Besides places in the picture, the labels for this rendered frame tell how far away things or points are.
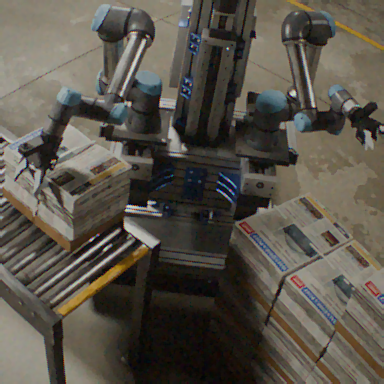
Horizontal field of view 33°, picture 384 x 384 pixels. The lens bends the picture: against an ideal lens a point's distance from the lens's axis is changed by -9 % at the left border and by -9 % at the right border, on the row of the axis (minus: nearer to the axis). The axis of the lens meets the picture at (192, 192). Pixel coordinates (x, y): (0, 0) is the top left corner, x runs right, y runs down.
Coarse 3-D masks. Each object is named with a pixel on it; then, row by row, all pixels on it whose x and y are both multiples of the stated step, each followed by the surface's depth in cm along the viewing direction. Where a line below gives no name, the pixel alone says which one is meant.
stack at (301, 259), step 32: (256, 224) 244; (288, 224) 246; (320, 224) 248; (256, 256) 238; (288, 256) 234; (320, 256) 238; (352, 256) 238; (224, 288) 262; (256, 288) 245; (288, 288) 228; (320, 288) 224; (352, 288) 226; (224, 320) 272; (256, 320) 250; (288, 320) 233; (320, 320) 216; (256, 352) 257; (288, 352) 237; (320, 352) 221; (352, 352) 206
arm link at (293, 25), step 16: (288, 16) 242; (304, 16) 240; (288, 32) 240; (304, 32) 241; (288, 48) 243; (304, 48) 242; (304, 64) 241; (304, 80) 242; (304, 96) 242; (304, 112) 243; (320, 112) 246; (304, 128) 242; (320, 128) 245
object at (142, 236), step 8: (0, 128) 269; (0, 136) 266; (8, 136) 266; (120, 224) 239; (128, 224) 239; (136, 224) 240; (128, 232) 237; (136, 232) 237; (144, 232) 237; (136, 240) 236; (144, 240) 235; (152, 240) 235; (136, 248) 238; (152, 248) 233; (144, 256) 238; (152, 256) 236; (144, 264) 240; (152, 264) 240
